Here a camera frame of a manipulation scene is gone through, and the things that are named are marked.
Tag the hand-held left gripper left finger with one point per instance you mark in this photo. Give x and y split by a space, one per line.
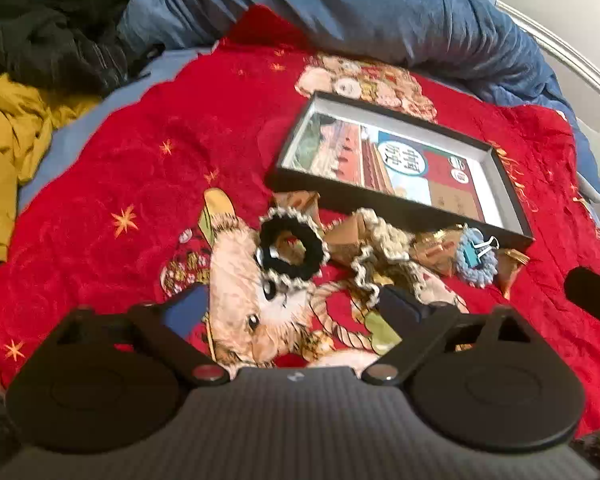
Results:
182 312

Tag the teal binder clip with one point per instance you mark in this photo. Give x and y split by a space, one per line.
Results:
474 254

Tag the black garment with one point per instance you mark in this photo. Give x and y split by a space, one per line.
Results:
55 40

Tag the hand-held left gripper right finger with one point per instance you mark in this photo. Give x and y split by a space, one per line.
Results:
402 310

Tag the cream scrunchie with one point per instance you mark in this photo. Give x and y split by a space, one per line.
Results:
387 237

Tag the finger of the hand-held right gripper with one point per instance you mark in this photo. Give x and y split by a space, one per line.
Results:
592 295

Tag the black lace-edged scrunchie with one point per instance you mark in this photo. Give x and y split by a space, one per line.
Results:
314 255

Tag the black shallow box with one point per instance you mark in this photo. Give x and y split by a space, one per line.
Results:
340 192

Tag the yellow garment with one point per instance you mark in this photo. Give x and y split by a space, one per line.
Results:
5 135

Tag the blue duvet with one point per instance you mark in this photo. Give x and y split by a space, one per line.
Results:
380 15

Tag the colourful book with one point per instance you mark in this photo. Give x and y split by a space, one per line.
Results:
380 160

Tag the white bed frame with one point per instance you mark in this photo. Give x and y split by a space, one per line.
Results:
570 55

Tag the light blue bedsheet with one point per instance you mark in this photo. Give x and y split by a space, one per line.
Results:
80 135

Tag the red printed blanket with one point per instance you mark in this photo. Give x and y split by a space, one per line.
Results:
130 135

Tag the blue scrunchie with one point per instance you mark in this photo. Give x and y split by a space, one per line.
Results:
467 270

